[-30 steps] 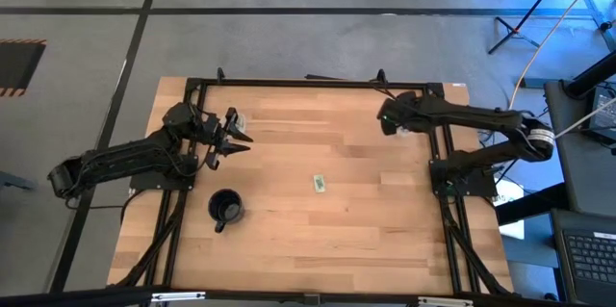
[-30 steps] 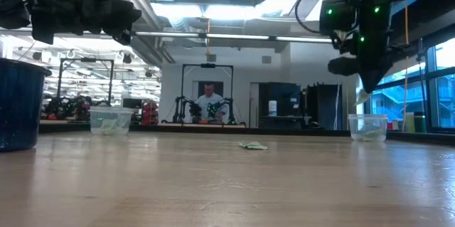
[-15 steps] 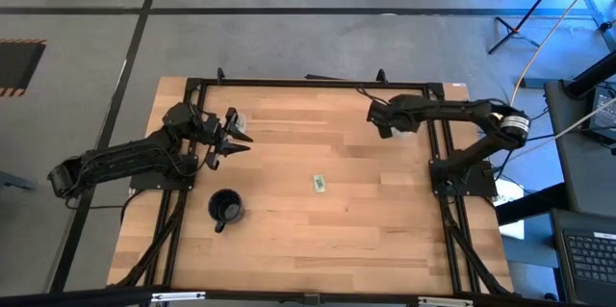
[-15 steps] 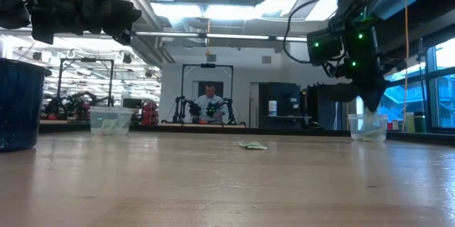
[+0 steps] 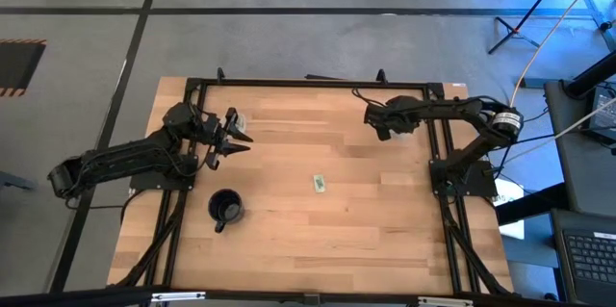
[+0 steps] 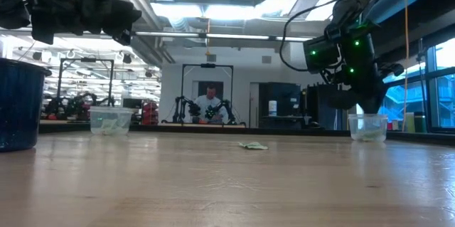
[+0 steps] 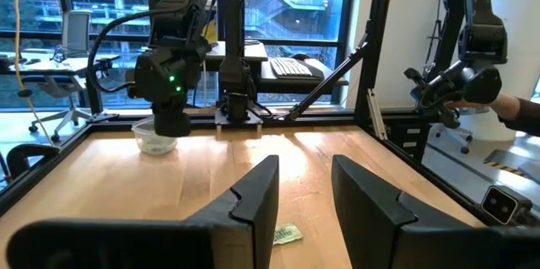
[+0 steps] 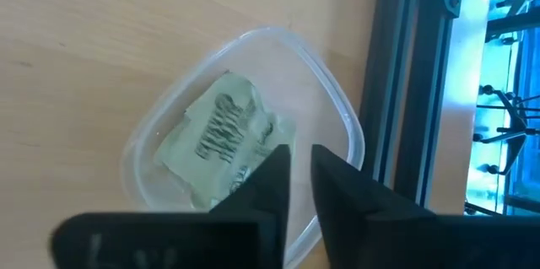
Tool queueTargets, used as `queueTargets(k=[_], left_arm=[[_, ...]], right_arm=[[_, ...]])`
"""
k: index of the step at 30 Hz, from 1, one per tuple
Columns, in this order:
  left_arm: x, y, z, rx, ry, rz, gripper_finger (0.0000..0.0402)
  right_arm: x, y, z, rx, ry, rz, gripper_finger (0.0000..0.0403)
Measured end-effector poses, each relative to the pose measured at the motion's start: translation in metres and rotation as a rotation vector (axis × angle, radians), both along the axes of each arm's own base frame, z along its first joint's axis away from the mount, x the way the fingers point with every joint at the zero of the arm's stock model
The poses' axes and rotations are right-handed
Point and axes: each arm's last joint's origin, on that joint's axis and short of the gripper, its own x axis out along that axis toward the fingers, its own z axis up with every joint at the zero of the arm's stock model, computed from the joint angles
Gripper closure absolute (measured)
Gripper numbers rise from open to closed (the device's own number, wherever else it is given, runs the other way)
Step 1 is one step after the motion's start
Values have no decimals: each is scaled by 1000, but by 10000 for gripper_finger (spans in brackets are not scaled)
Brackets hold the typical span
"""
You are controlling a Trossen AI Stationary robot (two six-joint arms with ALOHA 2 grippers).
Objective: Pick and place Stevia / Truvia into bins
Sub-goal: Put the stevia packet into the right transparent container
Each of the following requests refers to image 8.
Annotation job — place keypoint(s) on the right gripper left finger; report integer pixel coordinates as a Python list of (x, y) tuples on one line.
[(270, 184)]

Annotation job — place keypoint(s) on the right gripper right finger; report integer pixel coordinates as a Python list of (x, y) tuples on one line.
[(363, 227)]

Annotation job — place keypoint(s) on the green stevia sweetener packet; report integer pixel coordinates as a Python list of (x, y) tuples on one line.
[(211, 142), (280, 132)]

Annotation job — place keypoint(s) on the clear plastic container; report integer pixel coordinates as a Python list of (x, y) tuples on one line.
[(295, 75)]

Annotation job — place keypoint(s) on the black aluminium table frame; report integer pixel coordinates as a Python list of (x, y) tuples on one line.
[(405, 92)]

